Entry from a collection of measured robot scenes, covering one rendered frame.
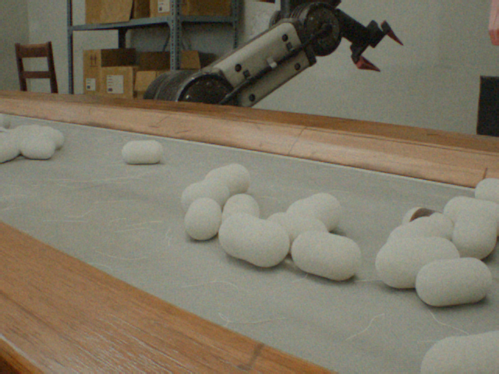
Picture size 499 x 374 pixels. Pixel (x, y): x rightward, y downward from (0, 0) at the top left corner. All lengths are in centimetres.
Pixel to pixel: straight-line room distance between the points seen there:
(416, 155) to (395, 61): 222
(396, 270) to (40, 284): 14
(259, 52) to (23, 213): 75
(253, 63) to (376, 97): 173
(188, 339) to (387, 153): 36
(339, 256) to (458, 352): 10
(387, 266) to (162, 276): 10
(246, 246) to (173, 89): 75
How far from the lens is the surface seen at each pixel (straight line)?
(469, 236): 29
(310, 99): 299
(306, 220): 29
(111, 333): 17
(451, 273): 24
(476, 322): 24
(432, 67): 261
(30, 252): 23
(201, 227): 31
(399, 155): 49
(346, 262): 26
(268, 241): 27
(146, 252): 30
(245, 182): 40
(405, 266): 25
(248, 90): 106
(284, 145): 55
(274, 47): 110
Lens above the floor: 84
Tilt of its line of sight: 13 degrees down
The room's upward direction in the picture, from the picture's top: straight up
